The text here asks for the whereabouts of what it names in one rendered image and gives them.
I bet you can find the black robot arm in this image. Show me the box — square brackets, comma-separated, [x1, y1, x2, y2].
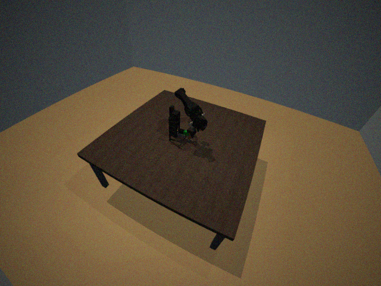
[174, 88, 208, 131]

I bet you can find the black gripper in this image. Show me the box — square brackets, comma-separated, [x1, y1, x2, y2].
[187, 119, 200, 138]

